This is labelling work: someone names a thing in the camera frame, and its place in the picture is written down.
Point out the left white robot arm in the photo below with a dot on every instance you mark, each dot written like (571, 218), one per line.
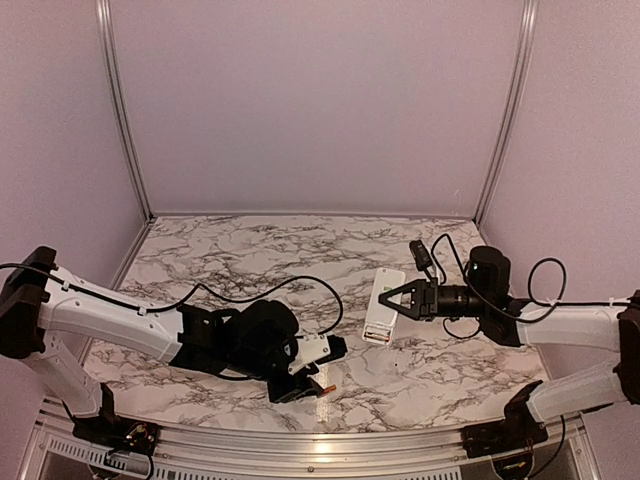
(40, 301)

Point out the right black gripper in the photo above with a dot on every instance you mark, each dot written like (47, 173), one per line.
(428, 299)

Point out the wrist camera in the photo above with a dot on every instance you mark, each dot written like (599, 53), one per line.
(317, 349)
(422, 259)

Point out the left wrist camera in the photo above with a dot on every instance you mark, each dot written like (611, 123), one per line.
(317, 349)

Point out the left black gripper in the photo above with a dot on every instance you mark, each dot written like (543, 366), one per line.
(297, 388)

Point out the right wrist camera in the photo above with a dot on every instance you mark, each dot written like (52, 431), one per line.
(422, 259)

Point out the right aluminium corner post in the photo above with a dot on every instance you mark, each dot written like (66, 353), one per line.
(516, 87)

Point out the white remote control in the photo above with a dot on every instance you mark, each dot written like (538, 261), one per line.
(379, 318)

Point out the gold black AA battery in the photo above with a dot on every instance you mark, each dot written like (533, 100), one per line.
(377, 338)

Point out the aluminium corner post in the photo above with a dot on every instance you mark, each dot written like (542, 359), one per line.
(108, 41)
(516, 87)

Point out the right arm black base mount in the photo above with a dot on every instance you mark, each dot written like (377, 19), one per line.
(501, 436)

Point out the left aluminium corner post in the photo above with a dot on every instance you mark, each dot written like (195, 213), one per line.
(108, 41)

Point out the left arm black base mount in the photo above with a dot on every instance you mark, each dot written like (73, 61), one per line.
(124, 434)

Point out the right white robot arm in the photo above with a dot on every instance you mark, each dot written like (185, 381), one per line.
(516, 322)

